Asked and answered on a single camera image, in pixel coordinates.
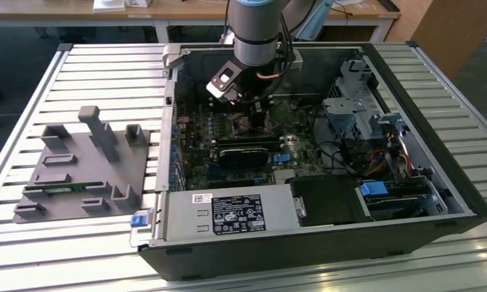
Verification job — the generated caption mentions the CPU socket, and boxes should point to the CPU socket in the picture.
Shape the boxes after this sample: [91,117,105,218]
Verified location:
[229,110,273,138]

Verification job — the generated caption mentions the black RAM slot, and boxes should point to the black RAM slot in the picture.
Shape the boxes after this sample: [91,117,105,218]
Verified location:
[214,142,284,150]
[214,137,282,144]

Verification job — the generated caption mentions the perforated metal disk bay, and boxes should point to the perforated metal disk bay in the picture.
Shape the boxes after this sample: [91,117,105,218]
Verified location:
[320,59,411,144]

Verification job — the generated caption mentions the green motherboard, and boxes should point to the green motherboard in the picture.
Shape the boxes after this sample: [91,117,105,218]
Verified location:
[172,94,329,191]

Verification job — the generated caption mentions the black graphics card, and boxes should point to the black graphics card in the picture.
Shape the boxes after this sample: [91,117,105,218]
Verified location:
[214,147,269,169]

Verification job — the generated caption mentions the pale blue teach pendant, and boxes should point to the pale blue teach pendant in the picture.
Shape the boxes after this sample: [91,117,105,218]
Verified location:
[297,0,334,42]

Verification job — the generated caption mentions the silver finned heatsink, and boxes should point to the silver finned heatsink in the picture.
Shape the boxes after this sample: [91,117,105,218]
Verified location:
[273,169,296,183]

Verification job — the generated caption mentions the white paper sheets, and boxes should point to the white paper sheets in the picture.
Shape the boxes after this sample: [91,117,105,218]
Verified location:
[334,0,384,12]

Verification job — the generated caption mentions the black plastic shroud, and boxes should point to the black plastic shroud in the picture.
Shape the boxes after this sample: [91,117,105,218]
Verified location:
[286,175,376,228]

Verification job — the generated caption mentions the blue plastic latch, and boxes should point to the blue plastic latch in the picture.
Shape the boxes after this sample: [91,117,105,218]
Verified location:
[358,181,389,198]

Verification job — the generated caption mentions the silver power supply unit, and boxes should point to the silver power supply unit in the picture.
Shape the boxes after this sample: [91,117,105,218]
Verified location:
[161,186,304,243]

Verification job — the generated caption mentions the black drive carrier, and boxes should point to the black drive carrier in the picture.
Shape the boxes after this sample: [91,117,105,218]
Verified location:
[364,187,435,220]

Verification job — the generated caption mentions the wooden cabinet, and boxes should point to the wooden cabinet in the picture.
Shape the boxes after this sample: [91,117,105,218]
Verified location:
[383,0,487,80]

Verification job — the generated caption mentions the grey parts rack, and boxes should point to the grey parts rack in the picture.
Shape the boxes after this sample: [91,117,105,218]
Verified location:
[11,105,153,224]

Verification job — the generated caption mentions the wooden desk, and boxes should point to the wooden desk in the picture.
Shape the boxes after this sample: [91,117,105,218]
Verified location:
[0,0,403,43]

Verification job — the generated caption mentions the green RAM stick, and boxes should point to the green RAM stick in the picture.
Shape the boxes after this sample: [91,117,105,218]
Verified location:
[42,181,106,193]

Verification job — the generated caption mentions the black open PC case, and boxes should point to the black open PC case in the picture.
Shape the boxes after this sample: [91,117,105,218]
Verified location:
[127,41,487,282]

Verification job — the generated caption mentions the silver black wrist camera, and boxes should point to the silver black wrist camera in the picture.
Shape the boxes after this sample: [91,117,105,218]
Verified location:
[204,59,245,106]

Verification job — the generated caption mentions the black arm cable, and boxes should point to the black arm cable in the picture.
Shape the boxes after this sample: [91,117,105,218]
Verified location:
[242,12,297,103]

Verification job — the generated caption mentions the thick black wire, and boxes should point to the thick black wire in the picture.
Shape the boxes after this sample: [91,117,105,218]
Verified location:
[312,140,360,179]

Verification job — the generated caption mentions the coloured power wire bundle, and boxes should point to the coloured power wire bundle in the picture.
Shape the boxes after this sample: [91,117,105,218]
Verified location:
[364,130,415,179]

